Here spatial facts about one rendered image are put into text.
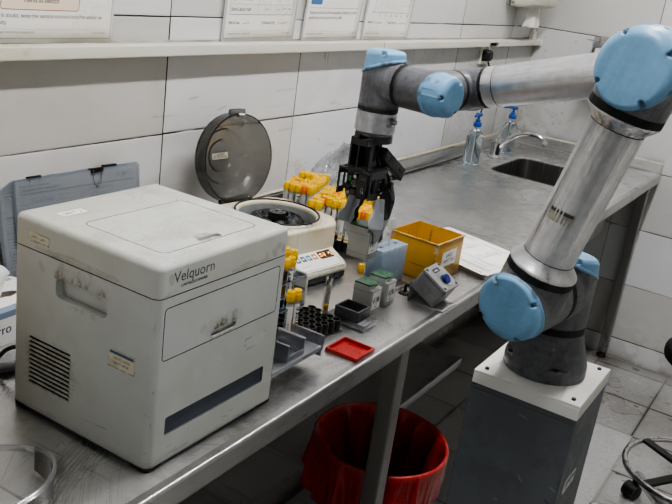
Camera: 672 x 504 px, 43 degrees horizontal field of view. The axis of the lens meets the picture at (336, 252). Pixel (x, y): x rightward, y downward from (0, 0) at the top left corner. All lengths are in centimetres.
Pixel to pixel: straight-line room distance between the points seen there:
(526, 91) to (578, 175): 25
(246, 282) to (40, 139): 66
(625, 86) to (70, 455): 92
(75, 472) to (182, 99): 104
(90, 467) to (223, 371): 22
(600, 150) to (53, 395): 87
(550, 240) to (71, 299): 72
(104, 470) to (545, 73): 94
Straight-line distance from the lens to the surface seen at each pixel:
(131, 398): 117
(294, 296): 153
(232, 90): 214
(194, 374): 119
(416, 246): 199
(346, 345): 161
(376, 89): 153
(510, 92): 153
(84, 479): 120
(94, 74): 180
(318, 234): 191
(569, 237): 136
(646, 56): 126
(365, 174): 155
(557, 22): 399
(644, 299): 404
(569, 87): 148
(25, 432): 130
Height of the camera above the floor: 156
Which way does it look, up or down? 19 degrees down
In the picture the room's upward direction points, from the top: 8 degrees clockwise
